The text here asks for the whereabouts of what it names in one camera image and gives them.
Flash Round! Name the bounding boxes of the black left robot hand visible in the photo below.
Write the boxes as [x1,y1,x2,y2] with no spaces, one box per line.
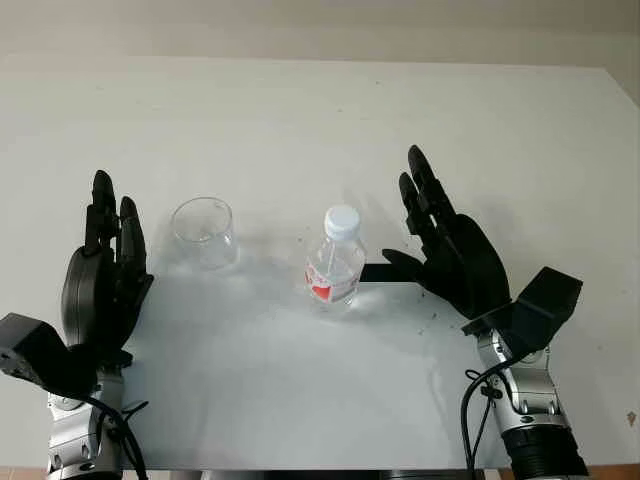
[59,169,155,369]

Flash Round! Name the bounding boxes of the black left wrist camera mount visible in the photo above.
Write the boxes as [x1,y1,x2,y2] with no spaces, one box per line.
[0,313,104,401]

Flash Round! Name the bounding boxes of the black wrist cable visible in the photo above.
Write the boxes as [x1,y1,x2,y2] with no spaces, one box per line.
[461,355,507,475]
[82,392,150,480]

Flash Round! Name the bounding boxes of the clear glass cup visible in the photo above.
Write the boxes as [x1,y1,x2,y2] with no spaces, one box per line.
[169,197,241,274]

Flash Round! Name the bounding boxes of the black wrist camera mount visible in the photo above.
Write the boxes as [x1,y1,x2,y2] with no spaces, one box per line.
[0,313,104,401]
[460,266,584,362]

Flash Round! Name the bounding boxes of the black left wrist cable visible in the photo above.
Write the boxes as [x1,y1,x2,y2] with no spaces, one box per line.
[82,392,150,480]

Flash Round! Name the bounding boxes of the clear plastic water bottle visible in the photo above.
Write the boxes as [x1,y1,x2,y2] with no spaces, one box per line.
[303,204,368,308]

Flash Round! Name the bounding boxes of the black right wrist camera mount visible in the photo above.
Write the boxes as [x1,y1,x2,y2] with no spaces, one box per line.
[460,266,584,362]

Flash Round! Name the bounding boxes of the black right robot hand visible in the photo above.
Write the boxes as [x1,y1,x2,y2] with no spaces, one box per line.
[382,144,512,321]

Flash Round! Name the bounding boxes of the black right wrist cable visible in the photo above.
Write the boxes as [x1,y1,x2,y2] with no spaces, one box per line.
[461,355,507,475]

